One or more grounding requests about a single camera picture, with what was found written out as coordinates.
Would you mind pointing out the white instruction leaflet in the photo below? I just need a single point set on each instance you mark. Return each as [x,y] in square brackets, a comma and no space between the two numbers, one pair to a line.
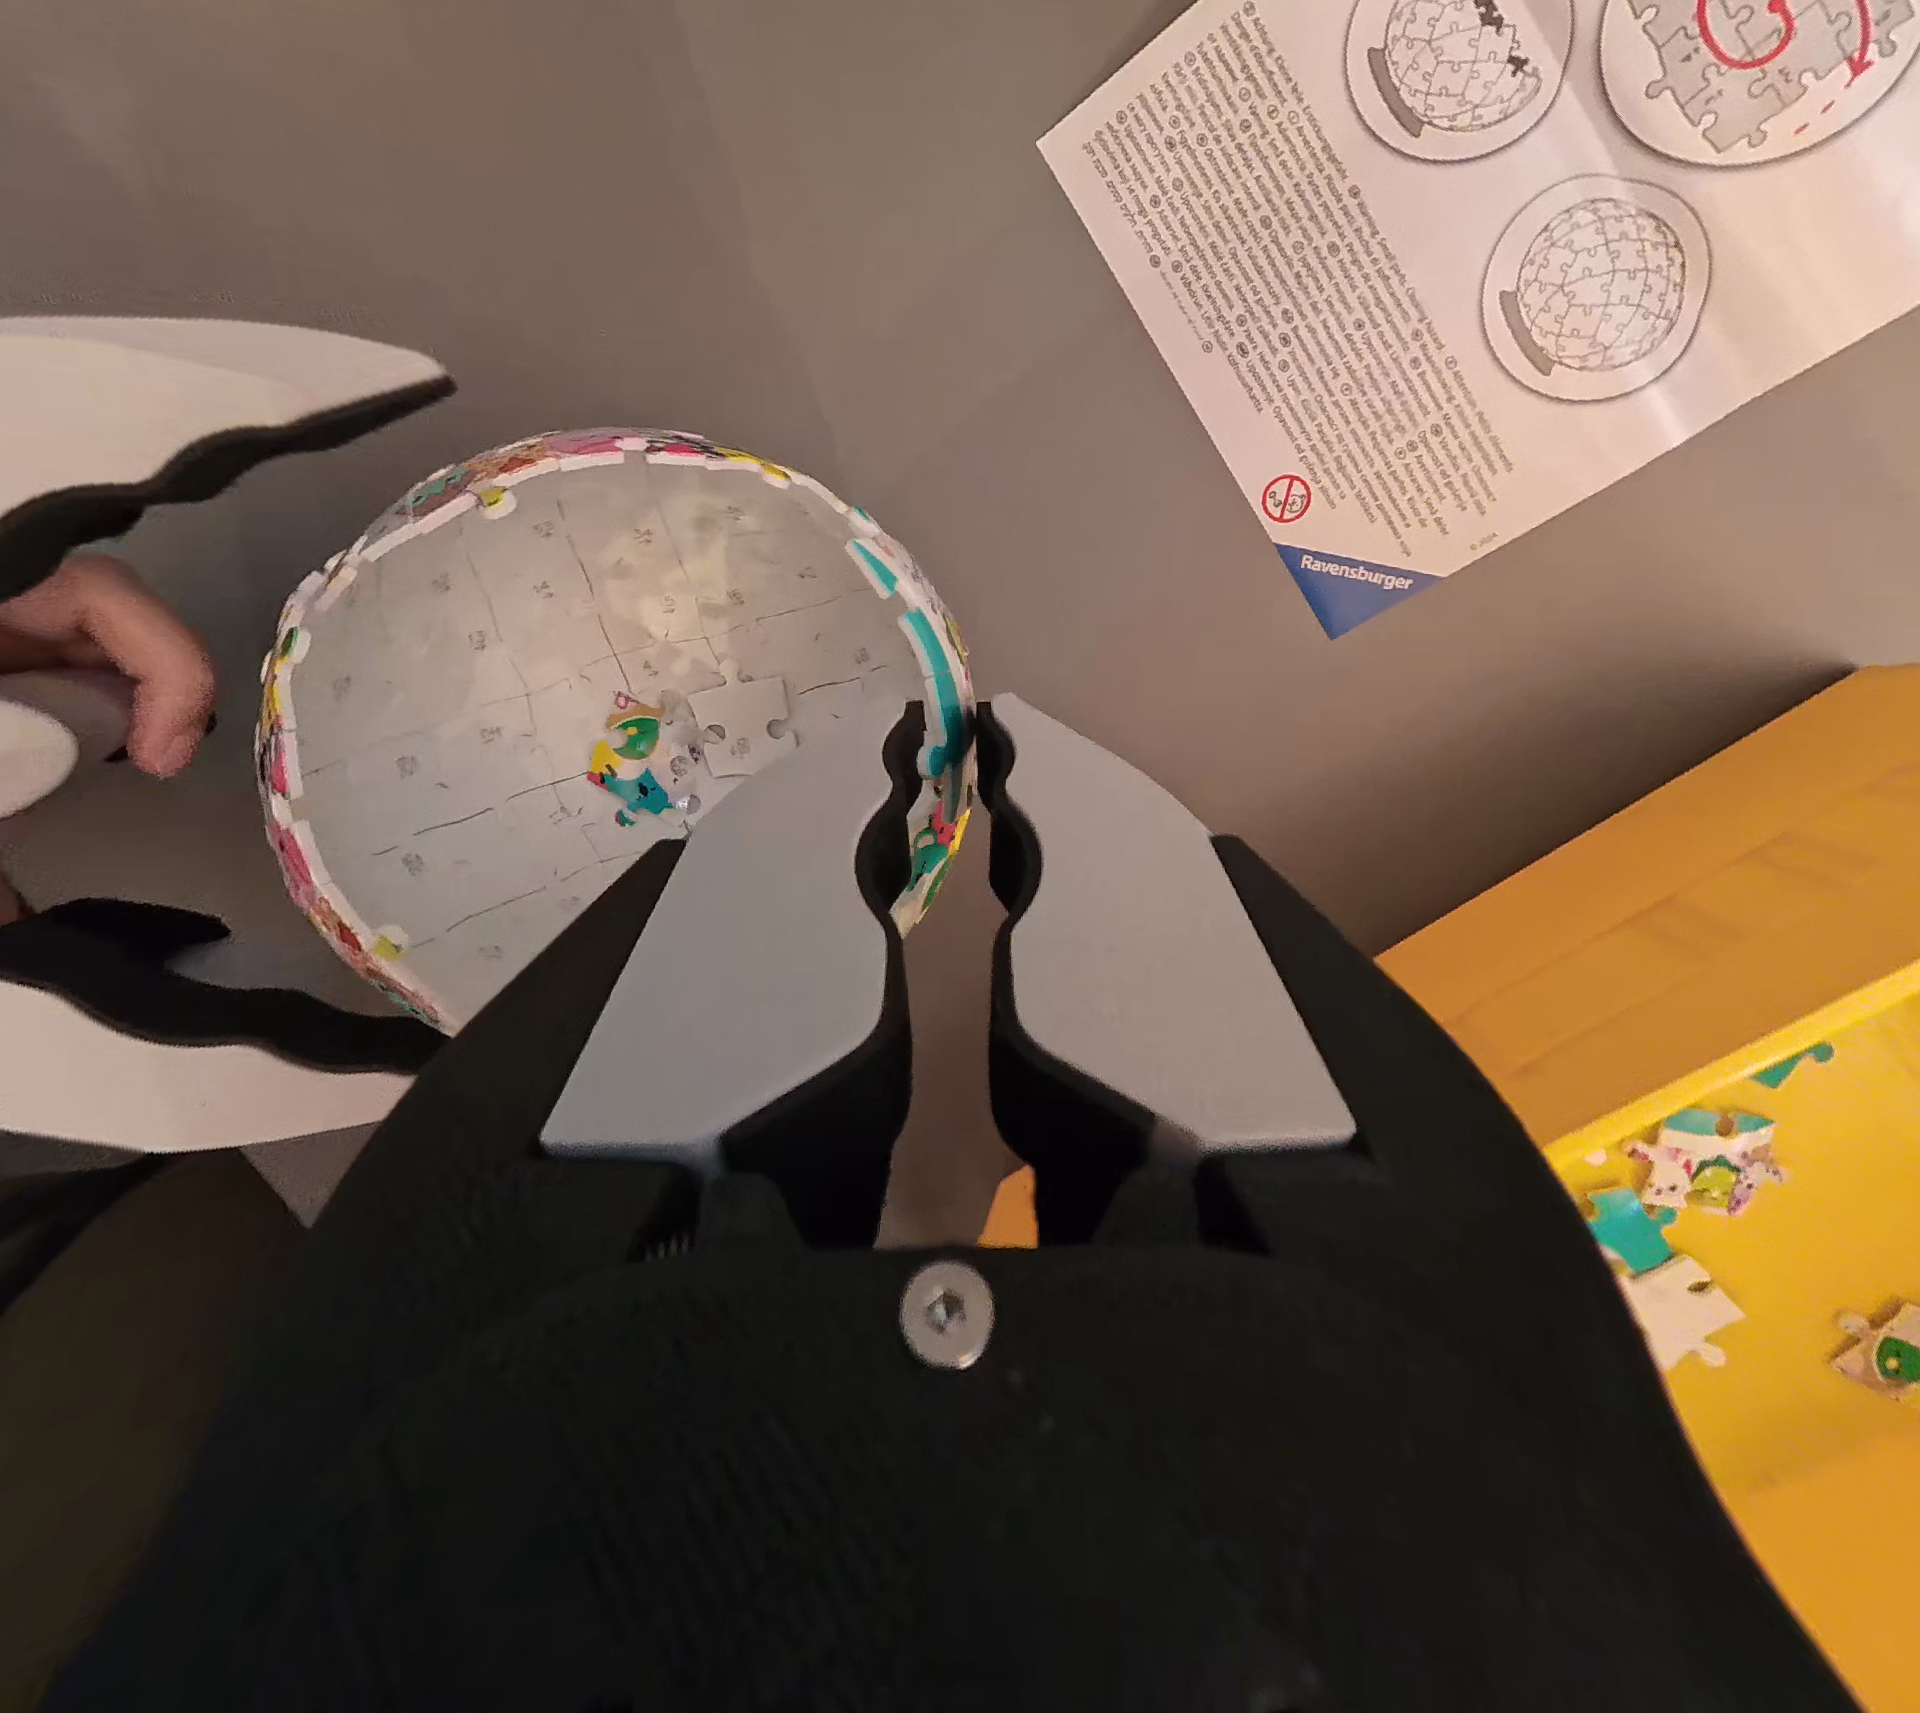
[1353,318]

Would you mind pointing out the colourful puzzle ball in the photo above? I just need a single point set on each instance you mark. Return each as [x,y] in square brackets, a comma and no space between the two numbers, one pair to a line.
[493,632]

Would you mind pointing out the yellow plastic bin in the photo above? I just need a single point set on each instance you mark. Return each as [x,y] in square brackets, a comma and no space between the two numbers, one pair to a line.
[1650,917]

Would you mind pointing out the upturned white puzzle piece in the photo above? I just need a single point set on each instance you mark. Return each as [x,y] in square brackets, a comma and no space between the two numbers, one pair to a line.
[741,726]

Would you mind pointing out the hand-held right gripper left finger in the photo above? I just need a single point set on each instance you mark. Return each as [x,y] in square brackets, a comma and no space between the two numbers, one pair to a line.
[739,992]

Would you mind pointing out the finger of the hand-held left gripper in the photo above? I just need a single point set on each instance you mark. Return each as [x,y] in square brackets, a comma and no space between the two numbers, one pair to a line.
[147,1082]
[147,394]

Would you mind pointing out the pile of puzzle pieces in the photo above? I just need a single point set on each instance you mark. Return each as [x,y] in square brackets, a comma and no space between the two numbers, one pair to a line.
[1669,1308]

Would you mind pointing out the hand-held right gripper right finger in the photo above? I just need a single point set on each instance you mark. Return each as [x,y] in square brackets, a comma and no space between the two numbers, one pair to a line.
[1169,992]

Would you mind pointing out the person's left hand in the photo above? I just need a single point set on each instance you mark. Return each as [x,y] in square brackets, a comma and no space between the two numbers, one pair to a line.
[117,621]

